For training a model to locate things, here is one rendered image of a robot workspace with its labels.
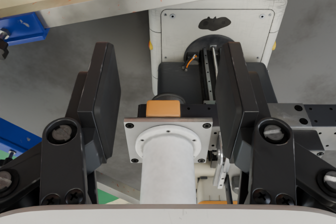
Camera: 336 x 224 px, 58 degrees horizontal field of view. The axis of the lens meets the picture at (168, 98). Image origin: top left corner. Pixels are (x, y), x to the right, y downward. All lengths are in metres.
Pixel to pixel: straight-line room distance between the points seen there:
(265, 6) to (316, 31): 0.60
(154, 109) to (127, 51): 1.34
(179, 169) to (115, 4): 0.30
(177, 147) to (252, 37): 1.05
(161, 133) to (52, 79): 1.68
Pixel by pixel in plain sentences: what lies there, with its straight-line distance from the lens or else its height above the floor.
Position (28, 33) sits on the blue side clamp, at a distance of 0.63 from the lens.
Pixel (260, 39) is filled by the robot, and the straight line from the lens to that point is 1.54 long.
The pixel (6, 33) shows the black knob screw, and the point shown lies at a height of 1.01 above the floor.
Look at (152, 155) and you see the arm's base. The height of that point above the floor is 1.19.
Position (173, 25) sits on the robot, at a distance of 1.43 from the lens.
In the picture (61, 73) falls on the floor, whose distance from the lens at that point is 2.11.
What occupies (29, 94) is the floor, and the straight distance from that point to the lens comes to 2.34.
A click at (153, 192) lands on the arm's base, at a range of 0.50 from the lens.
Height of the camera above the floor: 1.47
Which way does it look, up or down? 43 degrees down
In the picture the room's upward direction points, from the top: 180 degrees counter-clockwise
